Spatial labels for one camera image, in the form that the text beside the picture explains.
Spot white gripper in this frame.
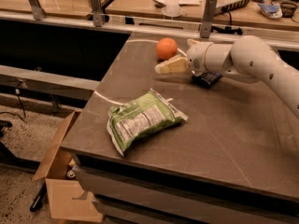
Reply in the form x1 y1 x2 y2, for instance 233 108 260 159
155 38 233 76

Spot orange fruit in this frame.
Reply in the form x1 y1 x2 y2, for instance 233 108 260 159
156 37 178 61

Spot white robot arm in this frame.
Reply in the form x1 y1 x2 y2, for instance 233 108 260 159
155 35 299 118

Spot dark blue snack packet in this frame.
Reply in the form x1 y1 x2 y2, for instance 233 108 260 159
192 72 221 89

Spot white face mask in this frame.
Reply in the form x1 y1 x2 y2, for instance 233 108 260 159
162 4 183 18

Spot white power strip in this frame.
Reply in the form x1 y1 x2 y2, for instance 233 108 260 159
215 0 250 15

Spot green snack bag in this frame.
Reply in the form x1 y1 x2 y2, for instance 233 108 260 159
107 89 188 156

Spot blue white plastic item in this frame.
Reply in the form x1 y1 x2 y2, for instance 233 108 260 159
258 4 282 19

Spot cardboard box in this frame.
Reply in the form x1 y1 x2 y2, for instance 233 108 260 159
33 111 103 224

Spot grey metal bracket right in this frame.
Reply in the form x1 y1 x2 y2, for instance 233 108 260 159
200 0 218 38

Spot grey metal bracket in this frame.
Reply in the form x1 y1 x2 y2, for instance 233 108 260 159
200 0 218 38
28 0 46 21
90 0 104 27

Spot grey metal bracket middle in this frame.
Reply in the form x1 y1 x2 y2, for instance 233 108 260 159
90 0 104 27

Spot grey metal bracket left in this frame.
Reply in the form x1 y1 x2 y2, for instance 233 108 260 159
28 0 46 21

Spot black cable on floor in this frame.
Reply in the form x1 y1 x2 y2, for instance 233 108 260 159
0 89 28 123

